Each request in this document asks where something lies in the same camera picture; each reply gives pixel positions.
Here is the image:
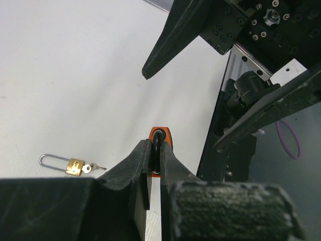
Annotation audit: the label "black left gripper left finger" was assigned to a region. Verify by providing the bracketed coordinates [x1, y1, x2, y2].
[1, 140, 152, 240]

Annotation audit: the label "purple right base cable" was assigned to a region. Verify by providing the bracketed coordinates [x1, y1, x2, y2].
[275, 119, 301, 161]

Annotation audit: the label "orange black Opel padlock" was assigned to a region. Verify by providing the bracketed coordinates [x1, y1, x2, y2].
[148, 127, 173, 177]

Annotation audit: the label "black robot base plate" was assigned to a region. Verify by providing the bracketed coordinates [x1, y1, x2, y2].
[196, 53, 257, 182]

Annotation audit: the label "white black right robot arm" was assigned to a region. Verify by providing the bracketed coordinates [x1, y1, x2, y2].
[142, 1, 320, 151]

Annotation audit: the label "small silver brass-lock keys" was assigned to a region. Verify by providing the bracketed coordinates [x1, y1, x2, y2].
[82, 163, 107, 174]

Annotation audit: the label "brass long-shackle padlock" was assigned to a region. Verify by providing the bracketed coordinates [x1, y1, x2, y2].
[38, 154, 85, 177]

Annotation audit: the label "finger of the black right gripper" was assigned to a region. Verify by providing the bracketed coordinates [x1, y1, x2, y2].
[141, 0, 210, 79]
[213, 63, 320, 152]

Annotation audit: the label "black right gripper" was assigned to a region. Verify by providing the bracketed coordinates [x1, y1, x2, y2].
[198, 1, 320, 78]

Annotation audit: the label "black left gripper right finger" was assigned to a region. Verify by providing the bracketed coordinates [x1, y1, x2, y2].
[159, 142, 306, 240]

